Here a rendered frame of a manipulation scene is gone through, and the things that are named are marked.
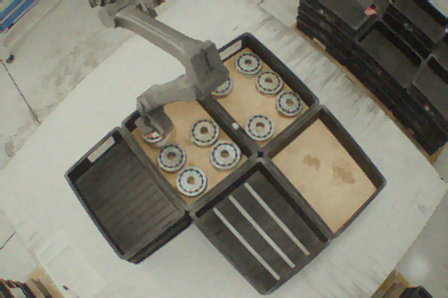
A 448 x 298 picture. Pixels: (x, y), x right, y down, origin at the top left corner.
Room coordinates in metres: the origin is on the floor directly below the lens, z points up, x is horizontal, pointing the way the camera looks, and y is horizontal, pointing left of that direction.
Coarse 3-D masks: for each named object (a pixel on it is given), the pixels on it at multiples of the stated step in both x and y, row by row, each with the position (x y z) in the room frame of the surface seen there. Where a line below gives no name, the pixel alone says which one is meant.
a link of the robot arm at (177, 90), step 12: (228, 72) 0.52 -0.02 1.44; (156, 84) 0.65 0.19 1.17; (168, 84) 0.57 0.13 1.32; (180, 84) 0.53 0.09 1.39; (192, 84) 0.48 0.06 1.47; (144, 96) 0.60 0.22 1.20; (156, 96) 0.57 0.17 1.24; (168, 96) 0.54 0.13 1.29; (180, 96) 0.48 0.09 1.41; (192, 96) 0.46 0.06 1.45
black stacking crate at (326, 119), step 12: (312, 120) 0.62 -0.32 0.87; (324, 120) 0.62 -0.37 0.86; (300, 132) 0.58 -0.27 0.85; (336, 132) 0.56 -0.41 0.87; (288, 144) 0.55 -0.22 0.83; (348, 144) 0.51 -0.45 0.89; (360, 156) 0.45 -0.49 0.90; (276, 168) 0.44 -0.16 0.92; (360, 168) 0.43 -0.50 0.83; (372, 168) 0.40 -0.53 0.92; (372, 180) 0.37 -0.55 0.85
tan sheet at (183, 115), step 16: (176, 112) 0.70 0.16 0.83; (192, 112) 0.69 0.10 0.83; (176, 128) 0.64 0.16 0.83; (144, 144) 0.59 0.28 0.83; (192, 144) 0.57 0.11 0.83; (192, 160) 0.52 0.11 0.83; (208, 160) 0.51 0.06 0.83; (240, 160) 0.50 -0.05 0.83; (208, 176) 0.46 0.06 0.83; (224, 176) 0.45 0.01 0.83
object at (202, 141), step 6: (198, 120) 0.65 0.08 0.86; (204, 120) 0.65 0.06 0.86; (210, 120) 0.64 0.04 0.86; (192, 126) 0.63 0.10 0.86; (198, 126) 0.63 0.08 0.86; (210, 126) 0.62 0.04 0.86; (216, 126) 0.62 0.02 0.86; (192, 132) 0.61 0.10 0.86; (216, 132) 0.60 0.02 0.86; (192, 138) 0.58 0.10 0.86; (198, 138) 0.58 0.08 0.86; (204, 138) 0.58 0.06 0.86; (210, 138) 0.58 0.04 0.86; (216, 138) 0.58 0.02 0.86; (198, 144) 0.56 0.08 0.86; (204, 144) 0.56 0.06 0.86
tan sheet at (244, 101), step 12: (228, 60) 0.90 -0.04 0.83; (240, 84) 0.79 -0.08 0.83; (252, 84) 0.79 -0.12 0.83; (228, 96) 0.75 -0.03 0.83; (240, 96) 0.74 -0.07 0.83; (252, 96) 0.74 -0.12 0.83; (276, 96) 0.73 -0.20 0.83; (228, 108) 0.70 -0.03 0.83; (240, 108) 0.69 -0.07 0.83; (252, 108) 0.69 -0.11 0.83; (264, 108) 0.69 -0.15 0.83; (240, 120) 0.65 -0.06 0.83; (276, 120) 0.64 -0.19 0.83; (288, 120) 0.64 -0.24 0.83; (276, 132) 0.59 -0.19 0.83; (264, 144) 0.55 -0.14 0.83
